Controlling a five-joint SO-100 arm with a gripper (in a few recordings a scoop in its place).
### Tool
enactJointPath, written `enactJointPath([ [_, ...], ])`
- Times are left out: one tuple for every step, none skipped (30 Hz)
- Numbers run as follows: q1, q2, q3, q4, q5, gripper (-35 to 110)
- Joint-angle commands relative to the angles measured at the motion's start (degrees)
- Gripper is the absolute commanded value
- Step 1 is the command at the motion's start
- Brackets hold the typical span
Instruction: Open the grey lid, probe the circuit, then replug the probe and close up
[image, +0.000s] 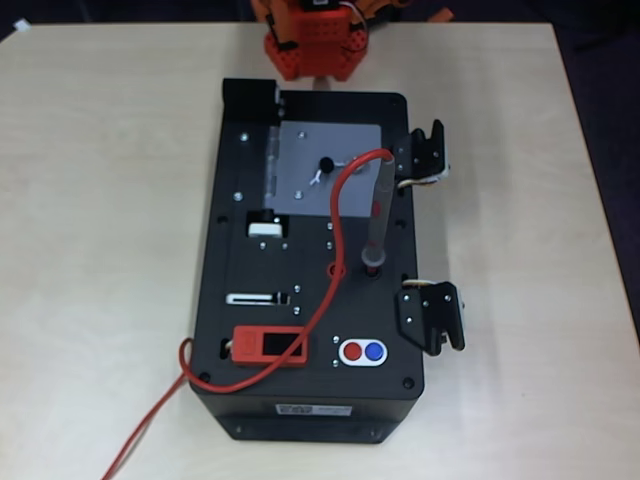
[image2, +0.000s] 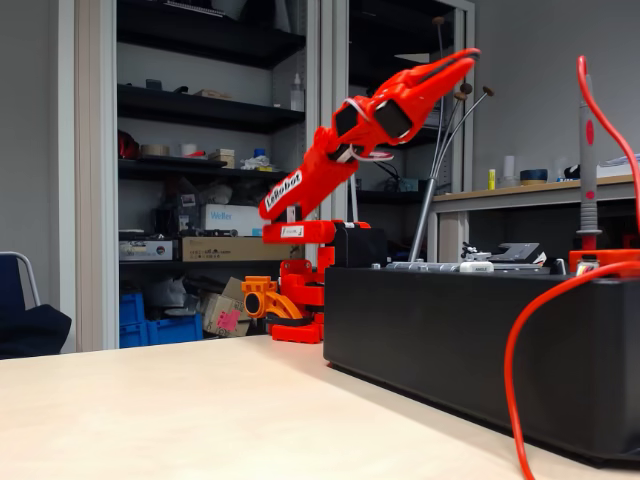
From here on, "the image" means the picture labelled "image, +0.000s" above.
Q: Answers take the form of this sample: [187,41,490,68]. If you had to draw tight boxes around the grey hinged door panel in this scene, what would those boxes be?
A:
[262,119,386,219]

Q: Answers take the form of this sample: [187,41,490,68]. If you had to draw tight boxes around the white barcode label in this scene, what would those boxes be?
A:
[276,403,354,417]

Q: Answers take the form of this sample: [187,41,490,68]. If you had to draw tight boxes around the red display module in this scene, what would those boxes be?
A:
[232,324,311,369]

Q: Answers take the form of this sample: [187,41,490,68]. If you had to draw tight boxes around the black cable holder bracket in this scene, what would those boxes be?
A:
[394,278,467,358]
[389,118,454,191]

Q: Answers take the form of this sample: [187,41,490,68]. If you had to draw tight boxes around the black task board box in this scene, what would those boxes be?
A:
[189,77,426,444]

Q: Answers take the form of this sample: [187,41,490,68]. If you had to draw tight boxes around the red and blue buttons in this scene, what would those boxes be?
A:
[338,337,390,366]

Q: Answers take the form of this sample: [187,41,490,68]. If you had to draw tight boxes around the orange printed clamp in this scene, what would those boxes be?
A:
[249,0,296,51]

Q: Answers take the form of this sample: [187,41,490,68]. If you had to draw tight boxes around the white linear slider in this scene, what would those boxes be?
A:
[224,291,291,307]

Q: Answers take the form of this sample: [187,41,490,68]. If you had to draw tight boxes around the red cable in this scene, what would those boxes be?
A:
[102,148,396,480]

